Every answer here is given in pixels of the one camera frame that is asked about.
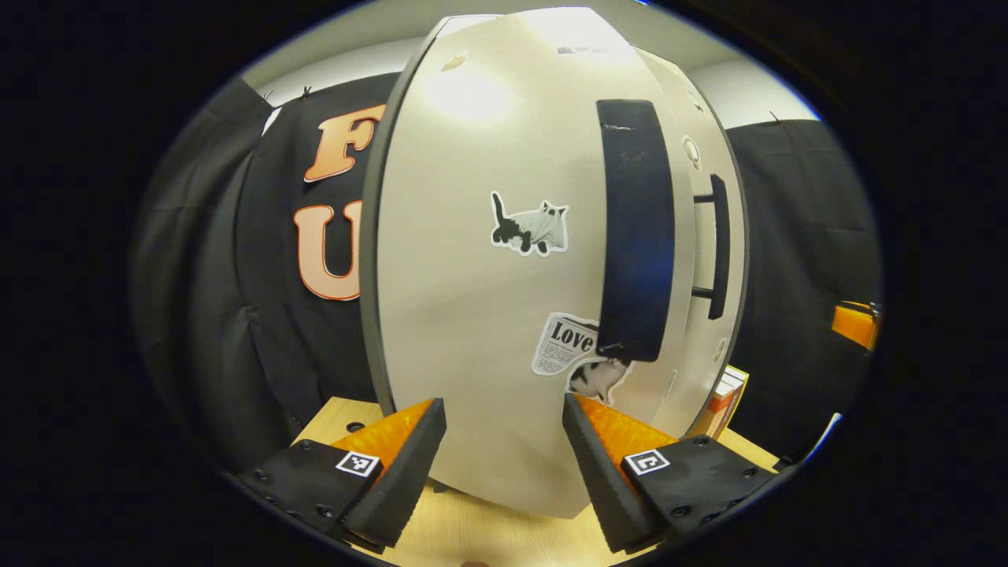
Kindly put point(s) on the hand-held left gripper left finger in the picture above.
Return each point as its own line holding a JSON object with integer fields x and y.
{"x": 405, "y": 480}

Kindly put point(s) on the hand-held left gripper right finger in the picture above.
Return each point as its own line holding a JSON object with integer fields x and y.
{"x": 602, "y": 480}

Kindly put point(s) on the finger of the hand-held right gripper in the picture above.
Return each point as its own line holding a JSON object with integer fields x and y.
{"x": 854, "y": 324}

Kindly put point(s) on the white shoe cabinet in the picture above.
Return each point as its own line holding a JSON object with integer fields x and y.
{"x": 372, "y": 236}

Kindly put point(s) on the black backdrop cloth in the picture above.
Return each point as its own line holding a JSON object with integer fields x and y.
{"x": 197, "y": 276}

